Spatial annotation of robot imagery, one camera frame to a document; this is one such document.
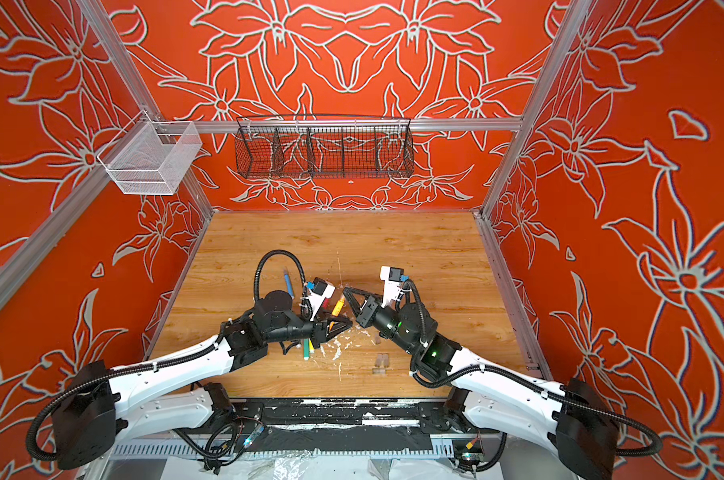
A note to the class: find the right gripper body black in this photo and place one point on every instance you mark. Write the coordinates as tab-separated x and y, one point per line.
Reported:
390	325

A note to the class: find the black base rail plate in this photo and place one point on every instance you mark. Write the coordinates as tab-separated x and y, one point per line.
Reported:
340	423

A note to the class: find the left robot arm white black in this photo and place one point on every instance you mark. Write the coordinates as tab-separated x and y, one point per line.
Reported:
84	420

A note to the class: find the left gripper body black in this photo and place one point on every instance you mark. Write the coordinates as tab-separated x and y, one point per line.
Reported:
293	330

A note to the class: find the black wire basket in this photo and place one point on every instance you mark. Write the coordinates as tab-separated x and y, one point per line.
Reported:
333	148

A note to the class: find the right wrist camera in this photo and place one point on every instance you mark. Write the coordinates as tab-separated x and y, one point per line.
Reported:
393	278

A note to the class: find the orange marker pen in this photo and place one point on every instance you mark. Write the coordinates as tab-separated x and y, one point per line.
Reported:
338	307

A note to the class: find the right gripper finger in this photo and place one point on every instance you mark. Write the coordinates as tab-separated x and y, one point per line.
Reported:
363	315
355	297

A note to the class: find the white mesh basket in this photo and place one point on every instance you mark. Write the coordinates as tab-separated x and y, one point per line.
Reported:
144	161

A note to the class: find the blue marker pen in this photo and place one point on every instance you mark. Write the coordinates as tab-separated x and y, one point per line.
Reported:
288	283

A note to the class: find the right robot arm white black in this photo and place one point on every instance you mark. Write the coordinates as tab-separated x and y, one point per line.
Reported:
568	420

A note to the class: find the grey cable duct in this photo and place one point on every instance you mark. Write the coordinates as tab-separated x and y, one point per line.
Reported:
163	449

